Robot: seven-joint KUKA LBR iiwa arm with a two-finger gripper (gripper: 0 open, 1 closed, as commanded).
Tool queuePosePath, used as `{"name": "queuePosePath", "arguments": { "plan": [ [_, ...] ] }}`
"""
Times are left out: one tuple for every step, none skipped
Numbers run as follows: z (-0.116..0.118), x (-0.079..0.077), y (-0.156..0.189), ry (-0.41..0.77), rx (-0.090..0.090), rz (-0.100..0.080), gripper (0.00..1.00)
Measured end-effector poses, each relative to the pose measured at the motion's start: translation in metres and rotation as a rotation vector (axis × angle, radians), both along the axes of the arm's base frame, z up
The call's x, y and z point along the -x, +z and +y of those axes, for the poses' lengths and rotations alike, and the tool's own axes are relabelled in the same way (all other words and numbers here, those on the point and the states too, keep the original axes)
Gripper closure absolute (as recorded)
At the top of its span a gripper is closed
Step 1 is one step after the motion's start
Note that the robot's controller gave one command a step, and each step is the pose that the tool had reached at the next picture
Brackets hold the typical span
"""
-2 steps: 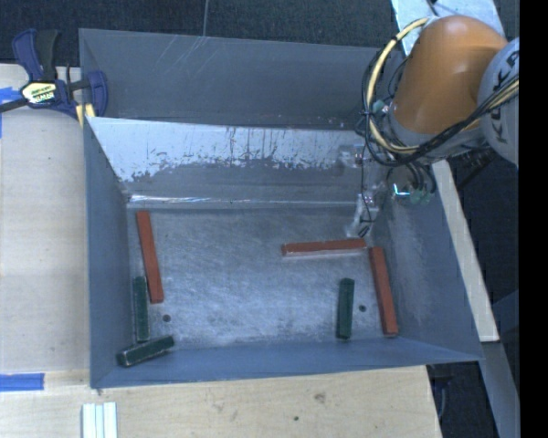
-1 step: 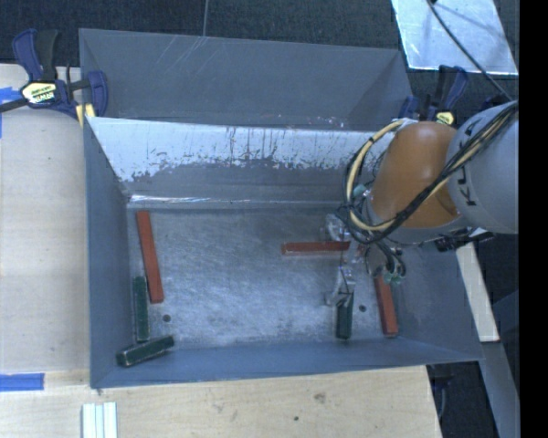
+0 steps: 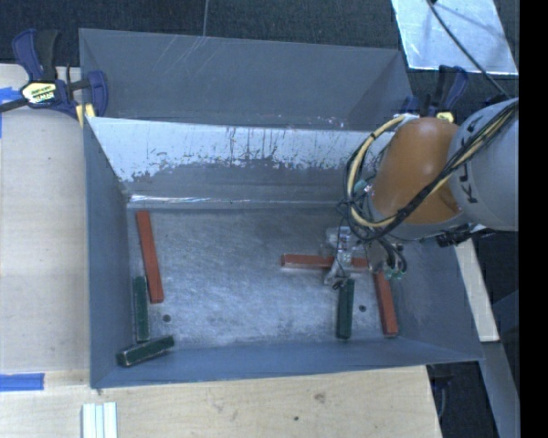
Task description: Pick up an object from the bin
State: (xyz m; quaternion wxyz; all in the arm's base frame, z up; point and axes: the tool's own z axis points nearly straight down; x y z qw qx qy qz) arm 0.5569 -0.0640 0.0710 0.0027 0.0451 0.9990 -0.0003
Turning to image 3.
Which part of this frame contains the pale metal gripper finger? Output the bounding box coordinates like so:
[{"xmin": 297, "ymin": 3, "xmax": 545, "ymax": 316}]
[
  {"xmin": 320, "ymin": 225, "xmax": 353, "ymax": 258},
  {"xmin": 322, "ymin": 262, "xmax": 353, "ymax": 290}
]

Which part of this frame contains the red-brown block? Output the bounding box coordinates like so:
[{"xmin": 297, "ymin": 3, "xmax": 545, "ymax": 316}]
[
  {"xmin": 134, "ymin": 210, "xmax": 166, "ymax": 305},
  {"xmin": 373, "ymin": 269, "xmax": 400, "ymax": 338},
  {"xmin": 280, "ymin": 253, "xmax": 369, "ymax": 271}
]

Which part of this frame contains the grey metal bin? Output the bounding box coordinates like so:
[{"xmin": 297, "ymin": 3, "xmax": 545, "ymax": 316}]
[{"xmin": 78, "ymin": 27, "xmax": 486, "ymax": 390}]

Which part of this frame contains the dark green flat block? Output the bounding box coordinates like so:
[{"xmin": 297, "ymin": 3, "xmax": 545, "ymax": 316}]
[
  {"xmin": 335, "ymin": 277, "xmax": 356, "ymax": 340},
  {"xmin": 132, "ymin": 275, "xmax": 153, "ymax": 343},
  {"xmin": 115, "ymin": 334, "xmax": 176, "ymax": 368}
]

